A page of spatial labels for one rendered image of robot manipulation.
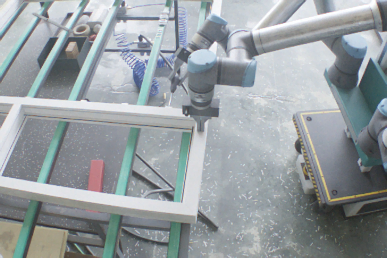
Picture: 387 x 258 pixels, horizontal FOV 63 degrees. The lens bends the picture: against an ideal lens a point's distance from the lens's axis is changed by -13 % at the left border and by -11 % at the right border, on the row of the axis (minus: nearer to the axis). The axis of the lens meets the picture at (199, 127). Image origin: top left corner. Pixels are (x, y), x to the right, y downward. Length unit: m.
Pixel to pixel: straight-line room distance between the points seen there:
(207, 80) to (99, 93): 1.89
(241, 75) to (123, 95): 1.85
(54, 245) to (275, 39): 1.19
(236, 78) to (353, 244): 1.53
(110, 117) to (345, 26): 0.99
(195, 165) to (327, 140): 1.17
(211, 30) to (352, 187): 1.20
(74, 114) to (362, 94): 1.49
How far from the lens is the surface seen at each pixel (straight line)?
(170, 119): 1.43
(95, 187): 1.63
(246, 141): 2.52
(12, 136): 1.63
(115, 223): 1.27
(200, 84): 1.13
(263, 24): 1.50
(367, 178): 2.19
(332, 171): 2.12
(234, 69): 1.10
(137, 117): 1.46
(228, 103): 2.74
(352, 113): 1.88
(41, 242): 1.59
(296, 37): 1.18
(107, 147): 1.79
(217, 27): 1.54
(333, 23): 1.17
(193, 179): 1.24
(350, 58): 1.89
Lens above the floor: 2.00
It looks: 51 degrees down
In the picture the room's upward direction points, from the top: straight up
